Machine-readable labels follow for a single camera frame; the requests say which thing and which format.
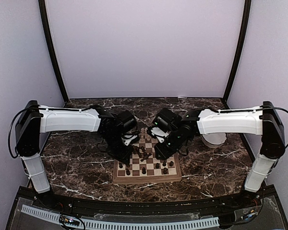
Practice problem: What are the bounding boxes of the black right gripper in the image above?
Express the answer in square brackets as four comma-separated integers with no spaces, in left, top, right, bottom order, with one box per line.
[154,129,184,161]

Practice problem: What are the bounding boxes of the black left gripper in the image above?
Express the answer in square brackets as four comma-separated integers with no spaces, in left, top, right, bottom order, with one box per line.
[103,131,134,165]

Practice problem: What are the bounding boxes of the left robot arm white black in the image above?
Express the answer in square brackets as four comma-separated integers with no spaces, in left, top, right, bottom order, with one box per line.
[9,100,140,209]

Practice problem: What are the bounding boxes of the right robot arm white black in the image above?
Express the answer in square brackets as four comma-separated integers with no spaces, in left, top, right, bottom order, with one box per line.
[147,101,288,208]

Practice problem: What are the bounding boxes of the pile of dark chess pieces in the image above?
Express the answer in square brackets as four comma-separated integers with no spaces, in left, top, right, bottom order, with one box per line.
[133,146,152,161]

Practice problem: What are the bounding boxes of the wooden chess board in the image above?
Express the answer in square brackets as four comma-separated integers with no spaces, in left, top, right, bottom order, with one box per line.
[113,136,182,184]

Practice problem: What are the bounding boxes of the white king piece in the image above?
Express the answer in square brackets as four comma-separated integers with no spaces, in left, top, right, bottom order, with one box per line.
[140,128,145,139]

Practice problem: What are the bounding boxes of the white scalloped bowl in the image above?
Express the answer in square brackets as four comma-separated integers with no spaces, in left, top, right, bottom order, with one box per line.
[202,133,227,149]

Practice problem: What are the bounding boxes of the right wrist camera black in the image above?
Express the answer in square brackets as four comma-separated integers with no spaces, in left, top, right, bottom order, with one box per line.
[153,108,182,132]

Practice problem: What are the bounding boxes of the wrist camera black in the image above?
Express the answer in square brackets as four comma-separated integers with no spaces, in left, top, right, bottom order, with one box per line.
[153,108,182,132]
[116,110,137,133]

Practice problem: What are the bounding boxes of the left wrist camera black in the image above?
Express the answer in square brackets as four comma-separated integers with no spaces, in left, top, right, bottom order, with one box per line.
[116,110,137,133]

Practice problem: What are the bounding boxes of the black front rail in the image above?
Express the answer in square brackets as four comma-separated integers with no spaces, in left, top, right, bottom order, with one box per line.
[72,198,225,216]

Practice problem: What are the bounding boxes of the white slotted cable duct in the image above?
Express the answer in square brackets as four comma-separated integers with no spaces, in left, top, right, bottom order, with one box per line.
[20,205,220,230]

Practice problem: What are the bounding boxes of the right black corner post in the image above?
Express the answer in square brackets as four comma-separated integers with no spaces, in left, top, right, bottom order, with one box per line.
[222,0,252,104]

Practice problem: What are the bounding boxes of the black corner post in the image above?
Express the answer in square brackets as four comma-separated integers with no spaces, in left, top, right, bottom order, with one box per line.
[38,0,69,103]
[222,0,252,104]

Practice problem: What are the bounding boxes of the left black corner post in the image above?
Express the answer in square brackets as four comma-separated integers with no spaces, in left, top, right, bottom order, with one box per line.
[38,0,69,103]

